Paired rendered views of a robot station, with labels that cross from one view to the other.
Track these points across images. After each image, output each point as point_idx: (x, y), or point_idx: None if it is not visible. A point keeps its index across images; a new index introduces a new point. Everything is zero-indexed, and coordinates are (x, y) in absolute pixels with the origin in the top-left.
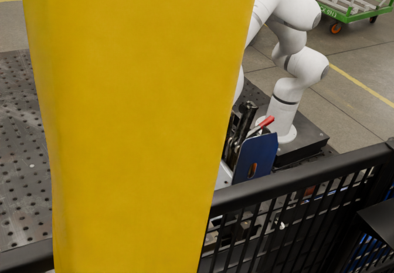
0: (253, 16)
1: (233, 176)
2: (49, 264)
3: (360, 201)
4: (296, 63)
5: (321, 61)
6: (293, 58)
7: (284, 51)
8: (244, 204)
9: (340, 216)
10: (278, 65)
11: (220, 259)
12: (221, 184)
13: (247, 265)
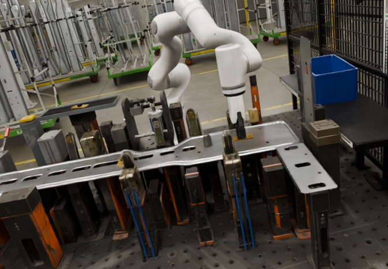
0: (206, 10)
1: (311, 73)
2: None
3: None
4: (174, 75)
5: (184, 64)
6: (170, 74)
7: (174, 64)
8: None
9: None
10: (163, 87)
11: (342, 126)
12: (262, 130)
13: (346, 118)
